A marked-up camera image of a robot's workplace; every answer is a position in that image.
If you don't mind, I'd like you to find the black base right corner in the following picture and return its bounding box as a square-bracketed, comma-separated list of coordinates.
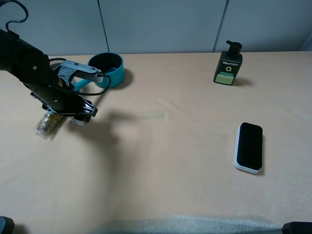
[282, 222, 312, 234]

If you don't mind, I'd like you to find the clear pill bottle silver cap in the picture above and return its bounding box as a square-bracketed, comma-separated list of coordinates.
[70, 117, 86, 126]

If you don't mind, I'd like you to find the clear wrapped snack package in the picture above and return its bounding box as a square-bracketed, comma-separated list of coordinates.
[36, 111, 62, 135]

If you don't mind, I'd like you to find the black base corner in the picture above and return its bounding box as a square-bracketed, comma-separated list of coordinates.
[282, 222, 312, 234]
[0, 216, 15, 234]

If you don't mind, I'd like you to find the dark green pump bottle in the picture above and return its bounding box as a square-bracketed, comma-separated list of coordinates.
[214, 40, 243, 85]

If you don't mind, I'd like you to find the black base left corner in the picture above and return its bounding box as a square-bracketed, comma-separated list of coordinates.
[0, 216, 15, 234]

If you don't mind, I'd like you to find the black mesh pen holder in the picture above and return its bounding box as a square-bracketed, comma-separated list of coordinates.
[49, 58, 66, 70]

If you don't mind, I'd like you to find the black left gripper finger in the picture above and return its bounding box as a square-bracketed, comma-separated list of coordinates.
[82, 99, 98, 117]

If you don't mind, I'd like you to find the black and white eraser block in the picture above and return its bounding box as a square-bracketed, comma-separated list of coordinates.
[234, 122, 263, 174]

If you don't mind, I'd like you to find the teal saucepan with handle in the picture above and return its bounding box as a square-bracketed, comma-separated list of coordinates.
[87, 52, 125, 96]

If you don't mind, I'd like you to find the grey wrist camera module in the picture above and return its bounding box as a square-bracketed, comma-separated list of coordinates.
[54, 60, 104, 86]

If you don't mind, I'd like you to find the black camera cable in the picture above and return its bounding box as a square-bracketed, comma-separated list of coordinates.
[73, 73, 113, 96]

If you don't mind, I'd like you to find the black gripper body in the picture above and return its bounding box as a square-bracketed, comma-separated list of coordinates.
[14, 52, 84, 115]

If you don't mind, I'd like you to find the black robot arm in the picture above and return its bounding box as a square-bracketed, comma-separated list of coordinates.
[0, 30, 98, 122]

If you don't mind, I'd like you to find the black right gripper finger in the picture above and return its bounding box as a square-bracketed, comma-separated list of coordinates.
[63, 114, 92, 123]

